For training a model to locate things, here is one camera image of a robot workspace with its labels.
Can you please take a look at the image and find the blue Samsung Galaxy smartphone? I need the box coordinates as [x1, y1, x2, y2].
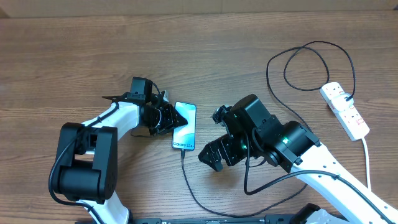
[172, 101, 197, 151]

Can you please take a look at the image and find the black USB charging cable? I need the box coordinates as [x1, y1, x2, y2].
[180, 40, 357, 218]

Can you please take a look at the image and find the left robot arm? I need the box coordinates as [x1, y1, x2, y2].
[48, 77, 188, 223]

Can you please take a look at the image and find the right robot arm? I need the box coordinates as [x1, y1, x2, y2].
[198, 94, 397, 223]

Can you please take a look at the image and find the white charger plug adapter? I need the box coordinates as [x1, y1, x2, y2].
[329, 93, 354, 113]

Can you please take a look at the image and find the white power strip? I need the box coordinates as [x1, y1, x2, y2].
[320, 82, 370, 141]

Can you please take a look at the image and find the cardboard board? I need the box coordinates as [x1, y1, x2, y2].
[1, 0, 397, 18]

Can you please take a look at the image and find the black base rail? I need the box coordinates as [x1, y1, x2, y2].
[133, 214, 294, 224]

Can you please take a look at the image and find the white power strip cord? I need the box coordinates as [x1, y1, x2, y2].
[360, 137, 373, 191]

